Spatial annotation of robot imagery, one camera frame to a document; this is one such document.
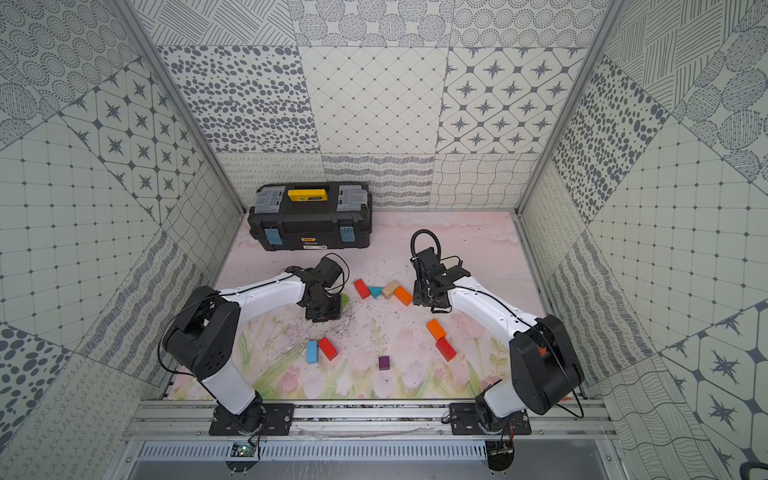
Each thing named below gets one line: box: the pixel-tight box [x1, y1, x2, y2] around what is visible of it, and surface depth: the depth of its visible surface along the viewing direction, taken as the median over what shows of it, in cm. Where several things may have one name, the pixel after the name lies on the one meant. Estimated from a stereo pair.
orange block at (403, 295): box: [393, 286, 413, 307], surface depth 98 cm
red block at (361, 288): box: [353, 278, 371, 300], surface depth 99 cm
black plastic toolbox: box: [248, 182, 373, 251], surface depth 100 cm
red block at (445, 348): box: [436, 337, 457, 362], surface depth 86 cm
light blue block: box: [306, 340, 319, 364], surface depth 86 cm
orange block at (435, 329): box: [426, 318, 446, 341], surface depth 90 cm
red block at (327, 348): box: [318, 337, 338, 361], surface depth 86 cm
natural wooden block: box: [382, 279, 400, 299], surface depth 98 cm
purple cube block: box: [378, 356, 391, 371], surface depth 83 cm
